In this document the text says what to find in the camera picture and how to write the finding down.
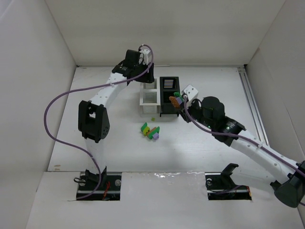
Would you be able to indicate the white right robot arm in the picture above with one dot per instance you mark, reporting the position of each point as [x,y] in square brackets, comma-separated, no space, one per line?
[282,176]

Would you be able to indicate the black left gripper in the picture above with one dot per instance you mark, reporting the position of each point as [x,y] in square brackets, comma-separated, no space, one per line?
[147,76]

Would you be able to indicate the brown lego plate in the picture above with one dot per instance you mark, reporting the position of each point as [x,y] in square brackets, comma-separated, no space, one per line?
[176,101]

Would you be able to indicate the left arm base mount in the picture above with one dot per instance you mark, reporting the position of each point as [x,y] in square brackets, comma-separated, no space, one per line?
[92,187]

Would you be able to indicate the black two-slot container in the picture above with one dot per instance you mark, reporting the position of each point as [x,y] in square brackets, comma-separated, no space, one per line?
[168,86]

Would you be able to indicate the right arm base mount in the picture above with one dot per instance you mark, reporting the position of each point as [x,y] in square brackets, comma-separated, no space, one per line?
[220,186]

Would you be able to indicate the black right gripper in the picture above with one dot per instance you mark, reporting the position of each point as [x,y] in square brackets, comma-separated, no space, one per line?
[187,114]

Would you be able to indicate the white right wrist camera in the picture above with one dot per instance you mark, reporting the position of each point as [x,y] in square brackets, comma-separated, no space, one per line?
[191,92]

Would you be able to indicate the white two-slot container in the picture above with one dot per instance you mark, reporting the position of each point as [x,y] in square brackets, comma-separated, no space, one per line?
[150,101]

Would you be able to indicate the aluminium rail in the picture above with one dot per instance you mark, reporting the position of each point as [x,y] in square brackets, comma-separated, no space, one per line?
[258,123]

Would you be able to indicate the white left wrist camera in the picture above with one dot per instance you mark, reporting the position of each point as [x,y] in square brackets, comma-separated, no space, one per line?
[145,55]

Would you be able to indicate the green lego brick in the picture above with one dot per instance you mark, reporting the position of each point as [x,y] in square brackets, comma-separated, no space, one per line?
[177,94]

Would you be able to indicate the purple lego brick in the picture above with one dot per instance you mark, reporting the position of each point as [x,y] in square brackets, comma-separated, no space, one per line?
[155,136]

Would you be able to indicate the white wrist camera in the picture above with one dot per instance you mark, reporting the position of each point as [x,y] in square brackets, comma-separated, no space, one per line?
[145,55]
[191,92]

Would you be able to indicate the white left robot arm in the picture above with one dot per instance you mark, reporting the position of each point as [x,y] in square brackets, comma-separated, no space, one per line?
[93,115]

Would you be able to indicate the green lego stack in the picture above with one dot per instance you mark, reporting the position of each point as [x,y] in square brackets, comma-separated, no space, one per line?
[148,132]

